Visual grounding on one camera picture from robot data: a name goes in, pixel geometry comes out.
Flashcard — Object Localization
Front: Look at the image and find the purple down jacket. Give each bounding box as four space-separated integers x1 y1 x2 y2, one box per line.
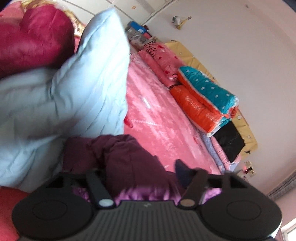
62 134 222 207

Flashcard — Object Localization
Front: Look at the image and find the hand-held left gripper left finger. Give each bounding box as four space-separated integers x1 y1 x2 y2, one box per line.
45 170 116 209

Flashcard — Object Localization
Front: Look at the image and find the red down jacket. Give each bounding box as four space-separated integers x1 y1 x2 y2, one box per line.
0 4 75 79

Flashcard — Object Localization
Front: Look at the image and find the white wardrobe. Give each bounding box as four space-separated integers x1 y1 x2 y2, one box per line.
53 0 176 26

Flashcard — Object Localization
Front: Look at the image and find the light blue down jacket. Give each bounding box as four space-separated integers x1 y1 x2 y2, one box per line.
0 9 130 193

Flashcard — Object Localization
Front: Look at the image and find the folded pink grey quilt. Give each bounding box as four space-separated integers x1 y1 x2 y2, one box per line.
200 131 234 173

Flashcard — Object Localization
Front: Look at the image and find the grey insulated pipe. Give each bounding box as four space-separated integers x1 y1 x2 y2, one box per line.
267 170 296 202

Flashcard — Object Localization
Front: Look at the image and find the teal and orange quilt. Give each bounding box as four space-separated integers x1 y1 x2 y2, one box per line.
170 66 239 138

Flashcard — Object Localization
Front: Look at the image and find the black cloth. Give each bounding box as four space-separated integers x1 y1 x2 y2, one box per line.
214 120 246 164

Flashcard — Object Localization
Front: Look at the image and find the yellow headboard cover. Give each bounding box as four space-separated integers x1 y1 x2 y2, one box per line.
165 40 258 160

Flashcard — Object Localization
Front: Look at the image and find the pink printed blanket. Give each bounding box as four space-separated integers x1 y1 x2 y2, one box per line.
0 45 222 241

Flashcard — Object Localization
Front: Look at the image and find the wall ornament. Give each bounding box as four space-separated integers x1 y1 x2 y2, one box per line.
172 16 192 30

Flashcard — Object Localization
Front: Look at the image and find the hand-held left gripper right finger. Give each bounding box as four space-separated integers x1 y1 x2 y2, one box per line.
174 159 249 208

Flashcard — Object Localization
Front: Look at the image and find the window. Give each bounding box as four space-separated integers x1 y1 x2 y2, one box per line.
281 220 296 241

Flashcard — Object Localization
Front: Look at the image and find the blue box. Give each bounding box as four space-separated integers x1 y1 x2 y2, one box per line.
126 21 151 41

